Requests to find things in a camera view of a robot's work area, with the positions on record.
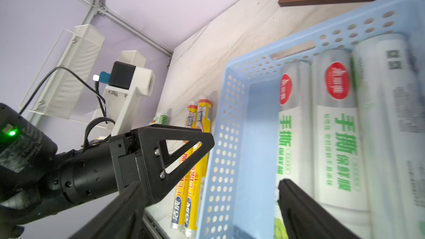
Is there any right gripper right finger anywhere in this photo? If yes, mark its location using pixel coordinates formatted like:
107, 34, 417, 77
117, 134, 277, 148
278, 179, 358, 239

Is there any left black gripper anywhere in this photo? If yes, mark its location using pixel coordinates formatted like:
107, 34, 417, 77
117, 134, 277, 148
49, 125, 215, 206

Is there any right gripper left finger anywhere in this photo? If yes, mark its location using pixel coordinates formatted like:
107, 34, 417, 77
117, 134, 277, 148
71, 181, 145, 239

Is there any white green wrap roll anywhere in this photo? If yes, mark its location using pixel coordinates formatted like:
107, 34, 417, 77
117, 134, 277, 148
312, 50, 370, 229

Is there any white roll red oval label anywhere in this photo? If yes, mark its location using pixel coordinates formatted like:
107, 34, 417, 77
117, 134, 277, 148
276, 61, 314, 196

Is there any light blue plastic basket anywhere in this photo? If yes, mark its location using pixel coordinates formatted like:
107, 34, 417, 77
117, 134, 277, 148
196, 0, 425, 239

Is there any white green text roll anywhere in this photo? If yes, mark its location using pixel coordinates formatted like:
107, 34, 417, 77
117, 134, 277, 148
352, 34, 425, 239

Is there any white roll grape picture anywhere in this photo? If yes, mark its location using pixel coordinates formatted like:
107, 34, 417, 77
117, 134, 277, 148
273, 200, 289, 239

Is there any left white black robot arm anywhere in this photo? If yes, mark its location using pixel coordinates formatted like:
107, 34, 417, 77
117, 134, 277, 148
1, 105, 214, 239

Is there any yellow wrap roll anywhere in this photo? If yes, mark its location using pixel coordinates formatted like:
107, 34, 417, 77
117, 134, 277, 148
170, 102, 199, 230
183, 96, 213, 238
153, 112, 169, 125

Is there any yellow wrap roll far left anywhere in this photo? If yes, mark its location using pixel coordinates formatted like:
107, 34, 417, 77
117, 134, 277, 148
153, 112, 169, 125

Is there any yellow wrap roll right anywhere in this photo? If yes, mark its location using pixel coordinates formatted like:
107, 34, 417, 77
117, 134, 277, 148
183, 96, 213, 238

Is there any white mesh two-tier shelf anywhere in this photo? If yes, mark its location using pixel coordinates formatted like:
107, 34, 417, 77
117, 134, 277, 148
19, 24, 106, 126

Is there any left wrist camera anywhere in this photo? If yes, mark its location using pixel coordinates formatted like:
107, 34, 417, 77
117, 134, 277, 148
93, 50, 156, 136

